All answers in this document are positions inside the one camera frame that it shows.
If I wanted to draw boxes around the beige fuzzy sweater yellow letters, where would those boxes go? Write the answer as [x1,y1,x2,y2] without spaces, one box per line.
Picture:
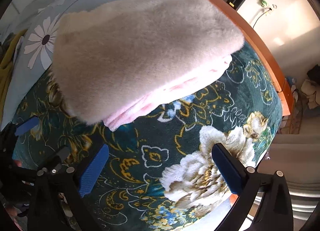
[51,0,244,124]

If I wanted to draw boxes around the mustard yellow garment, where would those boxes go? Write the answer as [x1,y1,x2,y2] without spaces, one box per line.
[1,29,27,120]

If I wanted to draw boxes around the teal floral plush blanket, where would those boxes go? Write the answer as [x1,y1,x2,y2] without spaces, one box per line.
[12,43,282,230]

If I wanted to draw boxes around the light blue floral quilt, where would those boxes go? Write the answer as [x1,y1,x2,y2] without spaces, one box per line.
[1,0,114,128]

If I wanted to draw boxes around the pink folded towel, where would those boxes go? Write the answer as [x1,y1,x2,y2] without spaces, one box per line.
[103,54,232,132]

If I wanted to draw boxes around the orange wooden bed frame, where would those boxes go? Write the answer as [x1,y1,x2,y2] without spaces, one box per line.
[208,0,294,116]

